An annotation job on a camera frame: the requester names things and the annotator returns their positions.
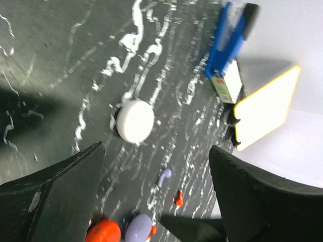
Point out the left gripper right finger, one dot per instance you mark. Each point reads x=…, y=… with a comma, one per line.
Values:
x=257, y=205

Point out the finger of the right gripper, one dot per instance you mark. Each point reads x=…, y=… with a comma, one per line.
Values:
x=190, y=229

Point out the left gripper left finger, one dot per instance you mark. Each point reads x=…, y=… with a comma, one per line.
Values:
x=55, y=203

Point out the white earbud charging case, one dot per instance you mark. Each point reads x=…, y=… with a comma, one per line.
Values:
x=135, y=121

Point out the purple earbud charging case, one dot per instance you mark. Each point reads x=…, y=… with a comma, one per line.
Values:
x=139, y=229

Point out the red earbud charging case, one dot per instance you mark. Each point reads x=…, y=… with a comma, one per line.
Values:
x=104, y=231

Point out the red earbud upper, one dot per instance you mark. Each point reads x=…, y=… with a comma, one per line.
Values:
x=179, y=199

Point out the red earbud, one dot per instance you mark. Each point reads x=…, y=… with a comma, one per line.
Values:
x=179, y=199
x=153, y=231

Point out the red earbud lower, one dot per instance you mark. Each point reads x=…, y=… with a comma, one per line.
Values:
x=153, y=231

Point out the purple earbud upper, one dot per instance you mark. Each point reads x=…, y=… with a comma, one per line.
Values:
x=166, y=174

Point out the white pink cardboard box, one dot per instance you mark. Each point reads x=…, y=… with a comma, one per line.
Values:
x=228, y=87

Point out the blue black device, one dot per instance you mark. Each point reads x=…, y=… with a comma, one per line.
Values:
x=228, y=41

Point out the white whiteboard with wooden frame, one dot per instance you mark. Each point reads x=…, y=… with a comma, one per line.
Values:
x=264, y=110

